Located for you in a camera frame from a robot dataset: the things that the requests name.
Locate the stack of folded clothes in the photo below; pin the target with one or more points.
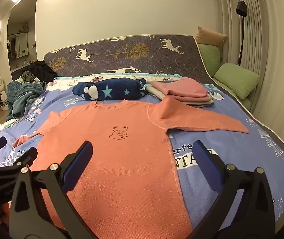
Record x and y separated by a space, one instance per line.
199 101

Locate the navy star-print fleece blanket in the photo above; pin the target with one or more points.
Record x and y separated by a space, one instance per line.
112 89

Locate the deer-print upright mattress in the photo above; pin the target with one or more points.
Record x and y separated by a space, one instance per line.
132 54

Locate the pile of dark clothes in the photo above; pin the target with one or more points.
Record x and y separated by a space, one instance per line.
40 71

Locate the white cat figurine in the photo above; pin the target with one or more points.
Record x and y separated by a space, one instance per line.
1 92

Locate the pink folded garment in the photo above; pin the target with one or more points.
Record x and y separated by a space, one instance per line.
181 87

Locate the salmon pink long-sleeve shirt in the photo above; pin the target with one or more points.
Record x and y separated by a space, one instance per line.
122 164

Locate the teal blanket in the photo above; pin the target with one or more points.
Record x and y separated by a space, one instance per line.
22 97

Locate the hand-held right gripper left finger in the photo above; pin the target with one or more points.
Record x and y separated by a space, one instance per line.
78 165

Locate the cream pleated curtain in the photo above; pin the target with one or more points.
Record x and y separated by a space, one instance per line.
269 42

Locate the blue printed bed sheet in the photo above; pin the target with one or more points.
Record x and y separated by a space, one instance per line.
231 159

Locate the black floor lamp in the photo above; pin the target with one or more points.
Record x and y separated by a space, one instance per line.
241 29

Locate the green pillow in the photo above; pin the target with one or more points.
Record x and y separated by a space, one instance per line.
236 78
208 57

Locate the tan pillow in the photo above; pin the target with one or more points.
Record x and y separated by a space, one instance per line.
210 36

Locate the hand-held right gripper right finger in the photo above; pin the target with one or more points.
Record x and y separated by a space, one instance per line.
208 165

